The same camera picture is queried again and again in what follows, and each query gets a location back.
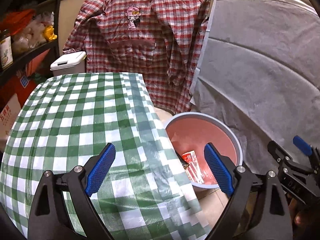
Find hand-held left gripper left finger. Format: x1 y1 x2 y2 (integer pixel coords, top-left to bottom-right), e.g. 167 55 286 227
27 142 117 240

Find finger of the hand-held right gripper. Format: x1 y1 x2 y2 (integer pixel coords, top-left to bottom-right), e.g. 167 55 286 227
267 141 293 167
293 135 320 167

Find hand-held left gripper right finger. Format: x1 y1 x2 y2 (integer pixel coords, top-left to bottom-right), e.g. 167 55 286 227
204 142 293 240

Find red carton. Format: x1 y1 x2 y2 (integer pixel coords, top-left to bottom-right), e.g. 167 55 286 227
180 149 208 180

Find pink round waste bin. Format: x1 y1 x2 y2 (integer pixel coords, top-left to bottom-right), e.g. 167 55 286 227
162 112 243 189

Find person's right hand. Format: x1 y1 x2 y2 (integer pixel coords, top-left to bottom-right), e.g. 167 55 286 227
287 198 320 230

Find green checkered tablecloth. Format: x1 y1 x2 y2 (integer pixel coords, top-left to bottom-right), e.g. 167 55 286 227
0 72 213 240

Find grey cloth cover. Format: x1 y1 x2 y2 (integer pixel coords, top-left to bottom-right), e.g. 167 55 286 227
190 0 320 170

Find white rice sack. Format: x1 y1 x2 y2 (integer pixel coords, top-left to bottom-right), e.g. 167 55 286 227
0 94 28 140

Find white lidded bin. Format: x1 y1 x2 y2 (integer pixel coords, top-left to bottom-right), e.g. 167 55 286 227
50 51 87 76

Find orange sack with blue label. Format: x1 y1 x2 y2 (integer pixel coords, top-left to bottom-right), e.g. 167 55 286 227
0 49 52 110

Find red plaid shirt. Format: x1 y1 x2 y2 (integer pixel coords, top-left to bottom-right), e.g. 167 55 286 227
62 0 212 115

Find black shelf rack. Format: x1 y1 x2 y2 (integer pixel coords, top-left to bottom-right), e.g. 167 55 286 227
0 0 63 85

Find yellow plastic bag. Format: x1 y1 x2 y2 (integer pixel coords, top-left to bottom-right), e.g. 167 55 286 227
43 25 57 41

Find labelled seasoning jar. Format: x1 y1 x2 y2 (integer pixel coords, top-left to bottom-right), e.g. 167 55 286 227
0 29 13 70

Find white plastic bags of food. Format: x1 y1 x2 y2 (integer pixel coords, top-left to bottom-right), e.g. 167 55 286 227
11 12 54 54

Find red plastic bag on shelf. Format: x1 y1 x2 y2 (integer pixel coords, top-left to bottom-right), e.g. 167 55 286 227
0 9 35 34

